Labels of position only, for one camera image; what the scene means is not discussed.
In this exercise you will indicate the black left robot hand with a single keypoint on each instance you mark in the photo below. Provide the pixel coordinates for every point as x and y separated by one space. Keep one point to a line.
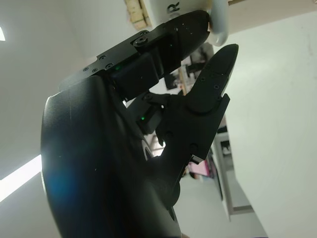
99 161

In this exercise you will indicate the rectangular ceiling light panel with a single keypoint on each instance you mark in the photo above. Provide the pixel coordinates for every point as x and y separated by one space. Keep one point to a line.
2 34
19 176

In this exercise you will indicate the white two-slot toaster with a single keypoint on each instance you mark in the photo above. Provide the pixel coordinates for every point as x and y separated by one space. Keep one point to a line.
188 6

